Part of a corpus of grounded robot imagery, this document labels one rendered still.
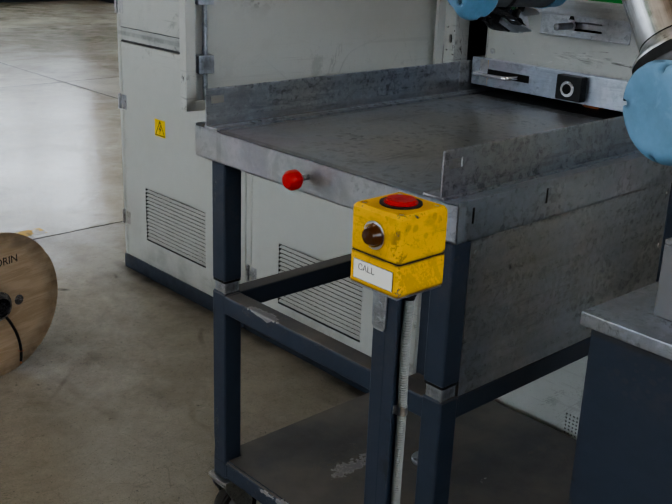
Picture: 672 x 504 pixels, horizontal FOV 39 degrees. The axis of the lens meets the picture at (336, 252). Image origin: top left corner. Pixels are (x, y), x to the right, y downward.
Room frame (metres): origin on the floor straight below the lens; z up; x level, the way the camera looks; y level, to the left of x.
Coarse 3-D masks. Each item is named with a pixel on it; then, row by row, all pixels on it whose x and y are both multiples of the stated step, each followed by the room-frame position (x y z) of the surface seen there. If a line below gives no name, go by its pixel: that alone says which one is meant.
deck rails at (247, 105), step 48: (240, 96) 1.72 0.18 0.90; (288, 96) 1.79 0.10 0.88; (336, 96) 1.88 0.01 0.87; (384, 96) 1.97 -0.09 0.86; (432, 96) 2.05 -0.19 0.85; (480, 144) 1.31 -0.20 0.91; (528, 144) 1.39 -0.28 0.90; (576, 144) 1.48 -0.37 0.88; (624, 144) 1.57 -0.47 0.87; (432, 192) 1.29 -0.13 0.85
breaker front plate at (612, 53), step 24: (552, 24) 2.01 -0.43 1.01; (600, 24) 1.93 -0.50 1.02; (624, 24) 1.89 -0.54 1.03; (504, 48) 2.10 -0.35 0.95; (528, 48) 2.06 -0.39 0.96; (552, 48) 2.01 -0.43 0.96; (576, 48) 1.97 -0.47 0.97; (600, 48) 1.93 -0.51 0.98; (624, 48) 1.89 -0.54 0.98; (600, 72) 1.92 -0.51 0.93; (624, 72) 1.89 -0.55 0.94
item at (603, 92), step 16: (496, 64) 2.10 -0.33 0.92; (512, 64) 2.07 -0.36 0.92; (528, 64) 2.05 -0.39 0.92; (496, 80) 2.10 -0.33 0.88; (512, 80) 2.07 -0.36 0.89; (528, 80) 2.04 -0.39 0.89; (544, 80) 2.01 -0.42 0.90; (592, 80) 1.92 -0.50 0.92; (608, 80) 1.90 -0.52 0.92; (624, 80) 1.88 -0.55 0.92; (544, 96) 2.00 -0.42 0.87; (592, 96) 1.92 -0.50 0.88; (608, 96) 1.89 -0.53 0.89
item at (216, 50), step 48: (192, 0) 1.84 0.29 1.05; (240, 0) 1.93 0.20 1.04; (288, 0) 1.99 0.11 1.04; (336, 0) 2.05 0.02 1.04; (384, 0) 2.11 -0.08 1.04; (432, 0) 2.18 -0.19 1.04; (192, 48) 1.84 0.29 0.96; (240, 48) 1.93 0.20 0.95; (288, 48) 1.99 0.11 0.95; (336, 48) 2.05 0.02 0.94; (384, 48) 2.12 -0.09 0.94; (432, 48) 2.19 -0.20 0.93; (192, 96) 1.84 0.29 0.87
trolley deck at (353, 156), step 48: (240, 144) 1.59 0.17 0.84; (288, 144) 1.56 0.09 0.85; (336, 144) 1.58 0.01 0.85; (384, 144) 1.59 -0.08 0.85; (432, 144) 1.60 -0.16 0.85; (336, 192) 1.42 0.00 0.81; (384, 192) 1.34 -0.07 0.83; (480, 192) 1.31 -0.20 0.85; (528, 192) 1.34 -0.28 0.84; (576, 192) 1.43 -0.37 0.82; (624, 192) 1.53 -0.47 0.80
